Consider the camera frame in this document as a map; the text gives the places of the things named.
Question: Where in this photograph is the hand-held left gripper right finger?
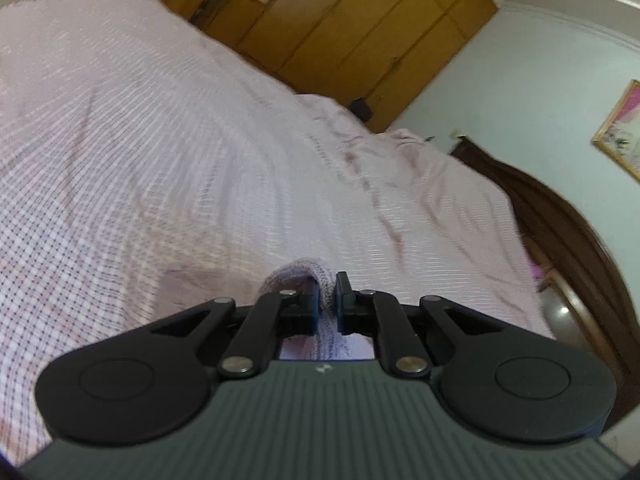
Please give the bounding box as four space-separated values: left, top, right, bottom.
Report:
335 271 506 380

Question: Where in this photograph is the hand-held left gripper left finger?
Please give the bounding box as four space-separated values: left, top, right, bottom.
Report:
146 280 321 380

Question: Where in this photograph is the lilac knit cardigan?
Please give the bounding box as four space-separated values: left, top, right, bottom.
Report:
255 257 377 361

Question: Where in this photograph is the pink checked bed sheet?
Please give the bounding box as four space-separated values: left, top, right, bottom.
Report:
0 0 557 466

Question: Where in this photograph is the dark wooden headboard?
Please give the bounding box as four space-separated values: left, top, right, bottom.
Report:
450 137 640 426

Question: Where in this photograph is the wooden wardrobe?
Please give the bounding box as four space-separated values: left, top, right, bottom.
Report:
125 0 499 134

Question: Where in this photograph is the gold framed picture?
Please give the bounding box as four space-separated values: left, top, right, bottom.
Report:
591 79 640 183

